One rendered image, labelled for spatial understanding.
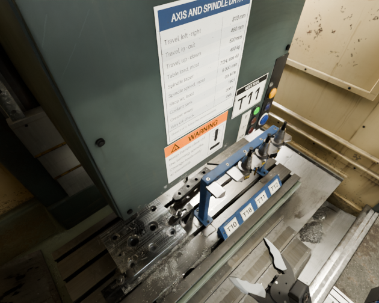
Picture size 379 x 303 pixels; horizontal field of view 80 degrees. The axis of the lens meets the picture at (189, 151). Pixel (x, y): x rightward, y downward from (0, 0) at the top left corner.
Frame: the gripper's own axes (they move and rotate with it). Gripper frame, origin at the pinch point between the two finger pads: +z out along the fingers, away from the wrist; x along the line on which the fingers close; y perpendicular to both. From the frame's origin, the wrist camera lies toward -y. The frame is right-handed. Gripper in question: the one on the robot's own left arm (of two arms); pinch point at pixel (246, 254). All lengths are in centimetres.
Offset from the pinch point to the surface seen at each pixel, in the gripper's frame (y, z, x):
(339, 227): 63, -23, 77
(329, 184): 47, -5, 85
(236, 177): 8.4, 21.3, 22.7
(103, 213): 68, 80, -21
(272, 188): 36, 14, 50
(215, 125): -34.1, 17.4, 1.3
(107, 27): -56, 18, -15
